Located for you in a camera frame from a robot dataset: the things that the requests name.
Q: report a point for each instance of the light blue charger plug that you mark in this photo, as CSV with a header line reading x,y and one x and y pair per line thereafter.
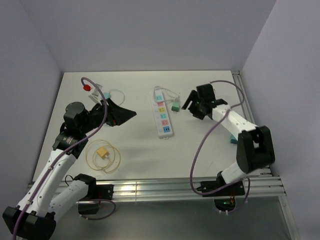
x,y
107,95

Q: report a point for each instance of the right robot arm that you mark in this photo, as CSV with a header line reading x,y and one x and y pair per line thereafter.
x,y
254,143

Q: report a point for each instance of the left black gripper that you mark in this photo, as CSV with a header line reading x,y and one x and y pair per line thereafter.
x,y
116,115

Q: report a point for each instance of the aluminium rail frame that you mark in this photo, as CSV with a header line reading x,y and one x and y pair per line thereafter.
x,y
178,189
266,171

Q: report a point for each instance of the aluminium front rail frame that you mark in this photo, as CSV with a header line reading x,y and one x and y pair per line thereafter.
x,y
178,189

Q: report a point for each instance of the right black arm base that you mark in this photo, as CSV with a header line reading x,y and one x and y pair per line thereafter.
x,y
230,192

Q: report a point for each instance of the green usb charger plug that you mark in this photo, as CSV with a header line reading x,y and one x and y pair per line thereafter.
x,y
175,107

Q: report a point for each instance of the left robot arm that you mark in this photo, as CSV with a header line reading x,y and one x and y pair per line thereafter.
x,y
35,217

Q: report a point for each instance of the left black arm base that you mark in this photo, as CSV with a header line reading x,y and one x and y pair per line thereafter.
x,y
93,202

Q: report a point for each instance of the teal usb charger plug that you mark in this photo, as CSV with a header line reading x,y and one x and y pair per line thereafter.
x,y
233,140

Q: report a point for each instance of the yellow charger plug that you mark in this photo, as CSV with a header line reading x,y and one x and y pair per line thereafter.
x,y
103,153

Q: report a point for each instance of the white multicolour power strip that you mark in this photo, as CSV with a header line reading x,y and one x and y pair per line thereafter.
x,y
161,117

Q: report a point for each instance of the aluminium right rail frame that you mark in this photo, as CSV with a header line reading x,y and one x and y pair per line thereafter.
x,y
266,171

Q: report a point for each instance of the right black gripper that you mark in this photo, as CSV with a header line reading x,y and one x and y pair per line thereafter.
x,y
191,97

